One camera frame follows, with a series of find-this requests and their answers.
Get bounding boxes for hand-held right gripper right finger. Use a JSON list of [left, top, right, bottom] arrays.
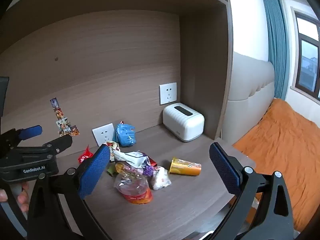
[[209, 142, 294, 240]]

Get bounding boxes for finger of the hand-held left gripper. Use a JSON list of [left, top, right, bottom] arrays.
[[0, 125, 43, 153], [15, 134, 73, 159]]

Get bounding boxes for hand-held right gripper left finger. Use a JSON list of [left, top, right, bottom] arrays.
[[27, 144, 113, 240]]

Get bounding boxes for red candy wrapper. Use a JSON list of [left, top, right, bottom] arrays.
[[78, 145, 94, 165]]

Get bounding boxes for yellow patterned wrapper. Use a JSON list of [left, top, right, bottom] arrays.
[[115, 161, 137, 178]]

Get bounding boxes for colourful candy wrapper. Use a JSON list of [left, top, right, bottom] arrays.
[[104, 141, 122, 162]]

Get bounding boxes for white silver snack bag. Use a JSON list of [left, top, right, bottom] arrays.
[[110, 150, 150, 168]]

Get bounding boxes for yellow paper cup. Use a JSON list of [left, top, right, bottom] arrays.
[[169, 157, 202, 176]]

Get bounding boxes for clear plastic wrapper orange label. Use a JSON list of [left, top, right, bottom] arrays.
[[114, 172, 153, 205]]

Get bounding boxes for blue snack packet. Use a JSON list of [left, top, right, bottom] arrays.
[[114, 121, 137, 147]]

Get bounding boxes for purple wrapper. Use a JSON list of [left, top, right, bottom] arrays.
[[137, 158, 158, 177]]

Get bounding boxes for white plastic bag wrapper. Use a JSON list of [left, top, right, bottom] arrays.
[[151, 166, 172, 190]]

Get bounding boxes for person's left hand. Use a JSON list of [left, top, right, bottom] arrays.
[[0, 182, 30, 213]]

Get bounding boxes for colourful sticker strip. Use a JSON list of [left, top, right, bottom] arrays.
[[49, 97, 80, 137]]

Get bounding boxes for orange blanket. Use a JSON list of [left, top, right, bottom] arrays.
[[232, 98, 320, 232]]

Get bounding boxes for white ribbed tissue box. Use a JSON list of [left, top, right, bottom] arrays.
[[162, 102, 205, 142]]

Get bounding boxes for beige padded headboard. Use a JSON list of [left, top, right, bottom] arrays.
[[222, 51, 275, 145]]

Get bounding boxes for wooden desk hutch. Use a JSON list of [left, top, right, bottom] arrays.
[[0, 0, 234, 153]]

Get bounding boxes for blue curtain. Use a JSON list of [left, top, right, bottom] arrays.
[[260, 0, 290, 100]]

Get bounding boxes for dark framed window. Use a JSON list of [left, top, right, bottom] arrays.
[[291, 6, 320, 93]]

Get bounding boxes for white wall socket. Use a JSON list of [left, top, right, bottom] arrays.
[[159, 82, 177, 105], [92, 122, 116, 147]]

